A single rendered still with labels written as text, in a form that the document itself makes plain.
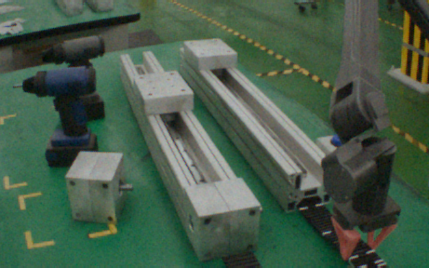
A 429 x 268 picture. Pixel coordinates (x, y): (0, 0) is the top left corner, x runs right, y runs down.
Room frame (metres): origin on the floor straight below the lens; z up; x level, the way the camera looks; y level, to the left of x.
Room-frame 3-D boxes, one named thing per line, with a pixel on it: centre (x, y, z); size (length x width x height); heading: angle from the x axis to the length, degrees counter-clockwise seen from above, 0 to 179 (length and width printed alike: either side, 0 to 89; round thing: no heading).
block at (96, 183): (0.81, 0.20, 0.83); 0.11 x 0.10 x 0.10; 86
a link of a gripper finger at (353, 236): (0.62, -0.22, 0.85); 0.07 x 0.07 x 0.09; 17
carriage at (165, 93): (1.14, 0.12, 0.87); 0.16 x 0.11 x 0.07; 17
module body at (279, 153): (1.20, -0.06, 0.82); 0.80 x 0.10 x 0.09; 17
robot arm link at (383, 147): (0.63, -0.23, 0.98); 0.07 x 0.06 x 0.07; 130
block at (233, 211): (0.72, -0.02, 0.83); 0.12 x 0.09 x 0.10; 107
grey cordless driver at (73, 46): (1.23, 0.38, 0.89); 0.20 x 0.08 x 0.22; 113
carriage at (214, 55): (1.44, 0.01, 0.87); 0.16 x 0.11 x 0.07; 17
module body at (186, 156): (1.14, 0.12, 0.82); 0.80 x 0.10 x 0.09; 17
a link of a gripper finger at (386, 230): (0.63, -0.25, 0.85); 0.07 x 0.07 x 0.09; 17
